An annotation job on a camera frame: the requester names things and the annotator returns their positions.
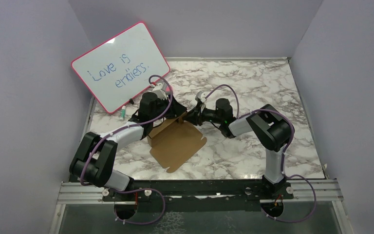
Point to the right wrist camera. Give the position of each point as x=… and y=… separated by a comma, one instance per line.
x=201, y=97

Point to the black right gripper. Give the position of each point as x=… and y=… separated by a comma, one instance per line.
x=194, y=116

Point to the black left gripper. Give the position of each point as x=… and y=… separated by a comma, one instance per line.
x=176, y=109

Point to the pink framed whiteboard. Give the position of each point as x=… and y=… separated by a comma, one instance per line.
x=120, y=68

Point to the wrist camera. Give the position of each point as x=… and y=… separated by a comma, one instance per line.
x=201, y=97
x=161, y=90

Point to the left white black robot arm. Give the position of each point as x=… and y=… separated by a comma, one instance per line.
x=94, y=159

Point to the black metal base rail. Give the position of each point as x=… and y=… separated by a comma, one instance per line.
x=151, y=196

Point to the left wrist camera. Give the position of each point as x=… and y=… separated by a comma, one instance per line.
x=161, y=90

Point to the green white glue stick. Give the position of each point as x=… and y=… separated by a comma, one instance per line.
x=122, y=113

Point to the brown cardboard box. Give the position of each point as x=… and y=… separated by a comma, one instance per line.
x=175, y=142

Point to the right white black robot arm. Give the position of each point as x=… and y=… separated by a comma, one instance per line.
x=273, y=130

